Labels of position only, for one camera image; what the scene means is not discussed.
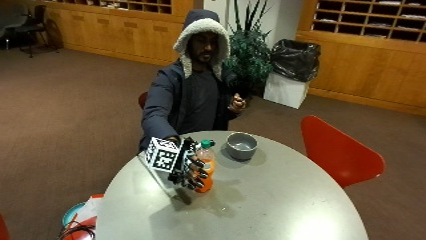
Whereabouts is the orange drink bottle green cap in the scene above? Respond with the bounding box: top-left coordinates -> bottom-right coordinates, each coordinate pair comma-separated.
193,139 -> 218,194

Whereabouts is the the person in hooded jacket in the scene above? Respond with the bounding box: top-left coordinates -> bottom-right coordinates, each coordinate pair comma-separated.
138,8 -> 249,153

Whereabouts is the white cube of black markers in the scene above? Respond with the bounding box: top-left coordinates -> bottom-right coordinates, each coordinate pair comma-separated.
143,136 -> 182,174

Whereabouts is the white waste bin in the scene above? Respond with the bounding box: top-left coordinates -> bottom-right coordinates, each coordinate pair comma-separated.
262,71 -> 311,110

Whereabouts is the grey bowl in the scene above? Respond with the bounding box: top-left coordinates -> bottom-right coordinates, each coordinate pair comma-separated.
225,131 -> 259,162

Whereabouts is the green potted plant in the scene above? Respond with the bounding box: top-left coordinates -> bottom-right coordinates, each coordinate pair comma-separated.
222,0 -> 275,100

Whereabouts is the black bin bag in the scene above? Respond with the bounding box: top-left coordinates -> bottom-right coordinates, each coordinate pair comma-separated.
269,38 -> 322,84

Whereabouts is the red chair behind the person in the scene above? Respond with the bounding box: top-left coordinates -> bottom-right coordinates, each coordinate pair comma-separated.
137,91 -> 149,110

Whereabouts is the white paper sheet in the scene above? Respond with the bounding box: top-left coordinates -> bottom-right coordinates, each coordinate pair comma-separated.
76,194 -> 105,222

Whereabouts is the red chair with curved back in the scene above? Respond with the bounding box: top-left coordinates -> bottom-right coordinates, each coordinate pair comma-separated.
299,115 -> 387,190

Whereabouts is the red chair holding clutter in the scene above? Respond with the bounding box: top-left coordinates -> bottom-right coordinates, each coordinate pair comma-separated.
56,193 -> 106,240

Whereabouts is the wooden cabinet with pigeonhole shelves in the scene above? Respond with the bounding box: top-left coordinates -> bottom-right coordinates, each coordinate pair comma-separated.
294,0 -> 426,117

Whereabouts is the teal round dish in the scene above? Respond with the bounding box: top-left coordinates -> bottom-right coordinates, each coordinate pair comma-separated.
61,201 -> 88,228

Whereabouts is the long wooden cabinet with shelves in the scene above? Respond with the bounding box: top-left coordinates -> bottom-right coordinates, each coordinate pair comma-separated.
25,0 -> 195,67

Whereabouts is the red chair edge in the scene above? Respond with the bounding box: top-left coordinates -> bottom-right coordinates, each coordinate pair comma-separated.
0,213 -> 12,240

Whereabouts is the black chair with thin legs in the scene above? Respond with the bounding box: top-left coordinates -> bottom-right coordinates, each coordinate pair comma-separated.
14,4 -> 52,59

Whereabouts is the grey upholstered chair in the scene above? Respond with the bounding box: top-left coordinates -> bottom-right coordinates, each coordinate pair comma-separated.
0,2 -> 29,52

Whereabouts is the black cable bundle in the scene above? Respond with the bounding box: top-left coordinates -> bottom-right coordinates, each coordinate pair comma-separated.
56,220 -> 97,240

